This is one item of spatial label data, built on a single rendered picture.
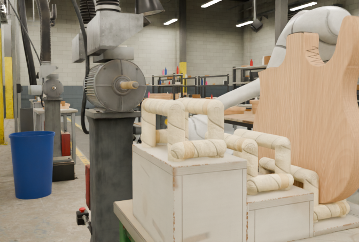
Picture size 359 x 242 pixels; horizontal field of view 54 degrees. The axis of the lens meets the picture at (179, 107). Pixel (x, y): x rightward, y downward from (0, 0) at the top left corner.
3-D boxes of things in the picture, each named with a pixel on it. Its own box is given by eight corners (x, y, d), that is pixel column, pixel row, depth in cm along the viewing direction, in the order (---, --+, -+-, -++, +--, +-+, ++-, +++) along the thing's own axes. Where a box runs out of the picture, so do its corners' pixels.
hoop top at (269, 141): (230, 140, 91) (230, 127, 90) (241, 139, 92) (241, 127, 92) (281, 153, 72) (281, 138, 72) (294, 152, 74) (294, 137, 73)
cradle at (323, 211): (303, 218, 78) (303, 204, 78) (341, 211, 82) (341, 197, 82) (314, 223, 75) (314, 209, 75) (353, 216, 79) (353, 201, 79)
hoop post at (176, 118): (165, 159, 66) (164, 109, 65) (180, 157, 67) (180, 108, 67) (171, 162, 63) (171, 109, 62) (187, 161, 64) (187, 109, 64)
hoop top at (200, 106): (173, 111, 84) (172, 98, 84) (185, 110, 85) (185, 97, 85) (211, 117, 66) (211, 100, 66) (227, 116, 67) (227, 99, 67)
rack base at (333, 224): (240, 199, 97) (240, 195, 97) (283, 192, 103) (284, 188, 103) (314, 237, 72) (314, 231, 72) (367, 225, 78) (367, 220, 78)
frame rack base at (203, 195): (130, 215, 85) (130, 143, 84) (187, 206, 91) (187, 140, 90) (174, 267, 60) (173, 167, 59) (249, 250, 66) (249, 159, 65)
